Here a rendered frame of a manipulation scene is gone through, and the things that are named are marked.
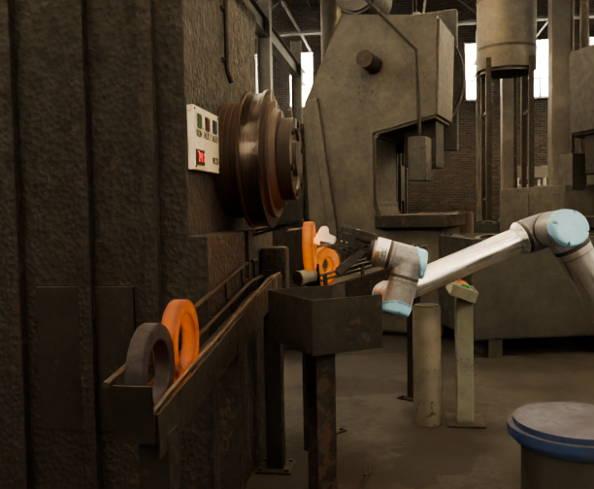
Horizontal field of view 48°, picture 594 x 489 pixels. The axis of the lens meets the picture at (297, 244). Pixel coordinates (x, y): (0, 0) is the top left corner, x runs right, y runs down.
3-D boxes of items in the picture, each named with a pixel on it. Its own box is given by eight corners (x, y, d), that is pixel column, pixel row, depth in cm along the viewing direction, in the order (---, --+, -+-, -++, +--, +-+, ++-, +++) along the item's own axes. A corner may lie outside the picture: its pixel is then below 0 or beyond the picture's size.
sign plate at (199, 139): (187, 169, 189) (185, 104, 188) (213, 174, 215) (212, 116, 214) (195, 169, 189) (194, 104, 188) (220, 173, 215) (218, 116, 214)
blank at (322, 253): (319, 291, 282) (325, 291, 280) (304, 262, 275) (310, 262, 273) (339, 268, 291) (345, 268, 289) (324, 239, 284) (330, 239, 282)
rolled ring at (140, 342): (171, 309, 135) (154, 309, 136) (137, 343, 118) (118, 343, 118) (179, 394, 140) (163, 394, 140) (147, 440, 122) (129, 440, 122)
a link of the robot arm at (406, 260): (423, 280, 202) (432, 248, 203) (382, 270, 204) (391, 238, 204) (421, 281, 212) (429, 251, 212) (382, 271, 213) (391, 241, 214)
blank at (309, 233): (301, 225, 204) (312, 225, 203) (305, 218, 219) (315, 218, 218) (303, 276, 206) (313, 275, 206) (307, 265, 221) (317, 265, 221)
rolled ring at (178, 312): (198, 383, 154) (184, 382, 155) (201, 302, 157) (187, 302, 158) (172, 387, 136) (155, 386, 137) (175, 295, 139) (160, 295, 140)
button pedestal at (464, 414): (447, 429, 285) (446, 283, 281) (444, 412, 308) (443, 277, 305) (486, 431, 282) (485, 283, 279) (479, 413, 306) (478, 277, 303)
